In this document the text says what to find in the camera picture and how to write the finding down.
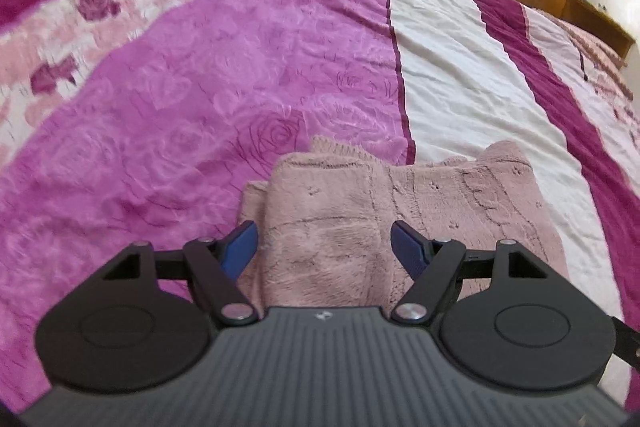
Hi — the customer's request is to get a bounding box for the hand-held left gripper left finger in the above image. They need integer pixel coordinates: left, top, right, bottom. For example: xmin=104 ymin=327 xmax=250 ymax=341
xmin=102 ymin=220 xmax=261 ymax=327

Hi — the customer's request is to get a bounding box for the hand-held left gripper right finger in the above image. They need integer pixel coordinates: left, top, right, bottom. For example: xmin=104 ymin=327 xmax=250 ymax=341
xmin=390 ymin=220 xmax=548 ymax=324

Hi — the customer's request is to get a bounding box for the pink knitted cardigan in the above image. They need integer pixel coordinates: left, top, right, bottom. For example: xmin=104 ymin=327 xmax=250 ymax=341
xmin=235 ymin=136 xmax=570 ymax=309

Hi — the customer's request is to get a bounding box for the purple floral blanket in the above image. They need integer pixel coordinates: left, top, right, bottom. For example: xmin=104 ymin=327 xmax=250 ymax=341
xmin=0 ymin=0 xmax=418 ymax=414

